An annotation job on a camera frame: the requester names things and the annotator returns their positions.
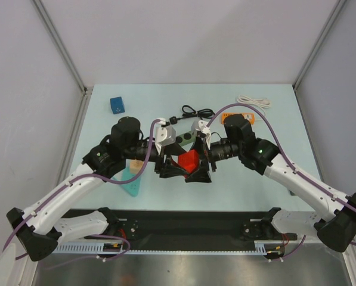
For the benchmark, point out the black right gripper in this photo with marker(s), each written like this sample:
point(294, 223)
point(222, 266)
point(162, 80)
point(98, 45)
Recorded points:
point(209, 156)

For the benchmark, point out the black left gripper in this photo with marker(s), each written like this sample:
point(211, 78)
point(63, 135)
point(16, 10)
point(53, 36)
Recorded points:
point(166, 170)

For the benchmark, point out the red cube socket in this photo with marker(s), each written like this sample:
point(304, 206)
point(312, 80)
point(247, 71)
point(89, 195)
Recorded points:
point(189, 161)

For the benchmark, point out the beige cube socket adapter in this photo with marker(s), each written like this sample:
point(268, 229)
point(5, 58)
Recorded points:
point(135, 166)

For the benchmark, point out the teal triangular power strip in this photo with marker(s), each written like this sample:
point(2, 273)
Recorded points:
point(133, 187)

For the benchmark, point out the blue cube socket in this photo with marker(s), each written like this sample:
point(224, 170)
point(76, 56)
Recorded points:
point(117, 105)

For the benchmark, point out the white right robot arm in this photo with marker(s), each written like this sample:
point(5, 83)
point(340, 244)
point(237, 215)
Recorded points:
point(333, 216)

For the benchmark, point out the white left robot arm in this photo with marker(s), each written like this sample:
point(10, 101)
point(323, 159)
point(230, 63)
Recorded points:
point(41, 228)

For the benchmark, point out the green power strip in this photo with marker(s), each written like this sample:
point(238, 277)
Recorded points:
point(185, 139)

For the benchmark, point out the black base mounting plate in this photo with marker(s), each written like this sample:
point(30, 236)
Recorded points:
point(148, 230)

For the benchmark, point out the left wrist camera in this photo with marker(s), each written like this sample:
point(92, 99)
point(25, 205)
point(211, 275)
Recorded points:
point(165, 135)

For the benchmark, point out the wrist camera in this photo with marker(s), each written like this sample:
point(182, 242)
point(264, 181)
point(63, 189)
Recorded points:
point(200, 128)
point(165, 135)

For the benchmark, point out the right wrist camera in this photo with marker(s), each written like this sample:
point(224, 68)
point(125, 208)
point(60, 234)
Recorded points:
point(200, 128)

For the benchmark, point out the white slotted cable duct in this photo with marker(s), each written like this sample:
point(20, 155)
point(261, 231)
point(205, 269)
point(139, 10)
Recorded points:
point(101, 248)

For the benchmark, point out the aluminium frame rail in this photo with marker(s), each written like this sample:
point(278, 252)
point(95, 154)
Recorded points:
point(53, 119)

